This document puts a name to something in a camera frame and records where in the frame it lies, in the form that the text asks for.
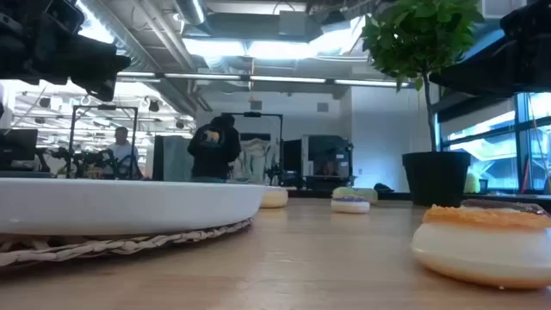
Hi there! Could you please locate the silver ceiling duct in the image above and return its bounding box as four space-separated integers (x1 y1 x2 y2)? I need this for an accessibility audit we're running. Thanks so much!
174 0 207 26

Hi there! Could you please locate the long ceiling light strip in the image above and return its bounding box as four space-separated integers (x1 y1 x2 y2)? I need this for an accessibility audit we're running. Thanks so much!
116 71 399 88

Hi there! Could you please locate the grey cabinet box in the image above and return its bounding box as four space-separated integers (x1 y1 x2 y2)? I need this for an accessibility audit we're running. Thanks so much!
152 134 194 182

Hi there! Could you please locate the small purple glazed donut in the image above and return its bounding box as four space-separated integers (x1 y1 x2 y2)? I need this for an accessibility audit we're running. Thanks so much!
330 195 371 215

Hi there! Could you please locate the black metal rig frame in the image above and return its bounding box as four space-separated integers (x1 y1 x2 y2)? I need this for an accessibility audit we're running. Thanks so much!
66 104 139 180
221 110 285 186

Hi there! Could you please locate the large green glazed donut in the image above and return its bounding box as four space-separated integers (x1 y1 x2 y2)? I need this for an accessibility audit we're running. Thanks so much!
331 186 380 206

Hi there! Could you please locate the green plant in black pot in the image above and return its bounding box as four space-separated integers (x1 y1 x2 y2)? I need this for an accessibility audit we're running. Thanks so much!
360 0 486 208

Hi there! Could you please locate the round woven placemat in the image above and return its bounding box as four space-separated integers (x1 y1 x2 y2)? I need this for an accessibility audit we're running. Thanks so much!
0 217 255 268

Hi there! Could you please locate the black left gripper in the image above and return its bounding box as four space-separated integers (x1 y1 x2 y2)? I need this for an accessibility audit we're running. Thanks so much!
0 0 132 102

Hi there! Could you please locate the black computer monitor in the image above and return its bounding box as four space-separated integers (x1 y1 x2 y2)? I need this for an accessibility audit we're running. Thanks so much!
0 127 39 171

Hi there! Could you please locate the large white glazed donut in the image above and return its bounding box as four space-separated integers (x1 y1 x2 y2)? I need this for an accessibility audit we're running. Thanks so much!
259 185 289 209

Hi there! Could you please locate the person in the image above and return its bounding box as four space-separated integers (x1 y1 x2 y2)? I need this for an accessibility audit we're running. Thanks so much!
187 114 242 184
102 126 143 180

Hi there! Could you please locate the small orange glazed donut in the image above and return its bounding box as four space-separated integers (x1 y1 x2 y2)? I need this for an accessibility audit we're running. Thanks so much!
410 204 551 290

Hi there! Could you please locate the white round plate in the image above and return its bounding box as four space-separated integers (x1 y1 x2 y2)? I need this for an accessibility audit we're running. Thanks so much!
0 177 267 237

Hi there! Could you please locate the black boxy machine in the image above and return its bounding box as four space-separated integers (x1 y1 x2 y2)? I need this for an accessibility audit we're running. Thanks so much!
300 133 356 191

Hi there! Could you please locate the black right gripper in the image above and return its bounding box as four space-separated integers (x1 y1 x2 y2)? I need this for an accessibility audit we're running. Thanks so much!
429 0 551 98

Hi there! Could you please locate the small chocolate glazed donut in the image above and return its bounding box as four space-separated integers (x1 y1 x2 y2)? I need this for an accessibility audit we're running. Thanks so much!
460 198 550 215

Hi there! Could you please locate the yellow-green cylinder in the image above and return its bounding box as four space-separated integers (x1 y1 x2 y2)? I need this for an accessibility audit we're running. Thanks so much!
463 171 481 194

